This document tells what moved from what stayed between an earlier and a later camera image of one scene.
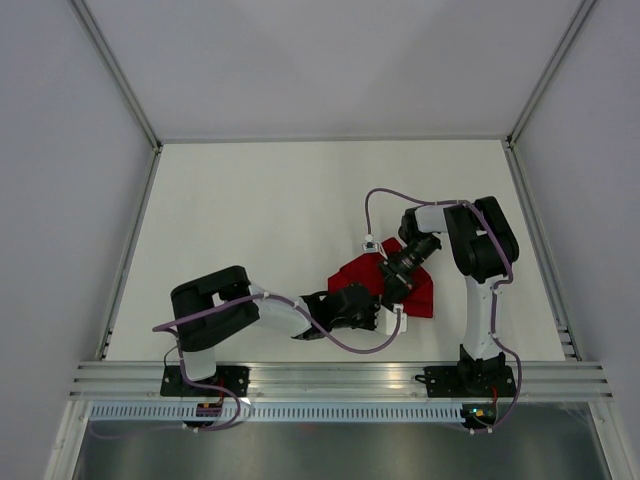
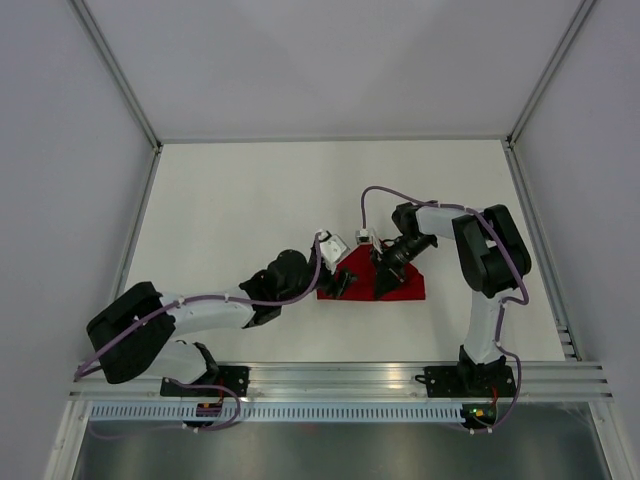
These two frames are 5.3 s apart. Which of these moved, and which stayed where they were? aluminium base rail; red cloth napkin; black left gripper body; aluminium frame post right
Moved: red cloth napkin; black left gripper body
Stayed: aluminium frame post right; aluminium base rail
